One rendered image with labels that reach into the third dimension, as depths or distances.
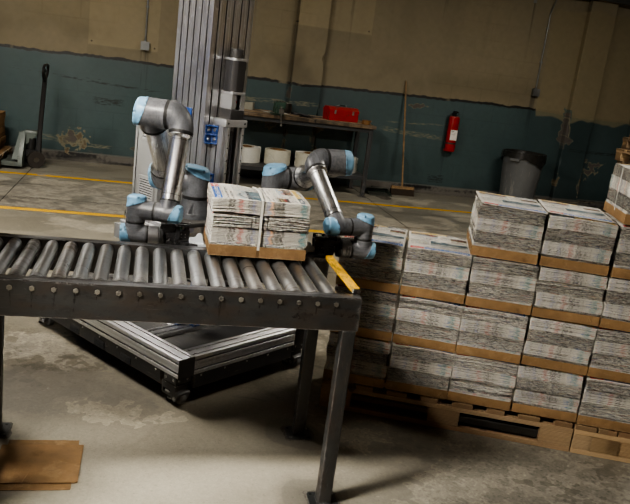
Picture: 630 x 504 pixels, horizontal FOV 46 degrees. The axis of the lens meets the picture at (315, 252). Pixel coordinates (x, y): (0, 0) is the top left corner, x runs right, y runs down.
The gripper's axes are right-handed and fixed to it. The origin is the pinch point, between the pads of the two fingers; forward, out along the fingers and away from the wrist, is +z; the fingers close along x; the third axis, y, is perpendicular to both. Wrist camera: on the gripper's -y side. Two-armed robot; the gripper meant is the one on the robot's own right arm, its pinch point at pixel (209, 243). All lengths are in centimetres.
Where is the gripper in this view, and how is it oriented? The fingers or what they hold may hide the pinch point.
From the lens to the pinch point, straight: 302.4
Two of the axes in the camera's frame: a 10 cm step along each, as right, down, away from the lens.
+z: 9.7, 0.7, 2.3
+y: 1.3, -9.6, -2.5
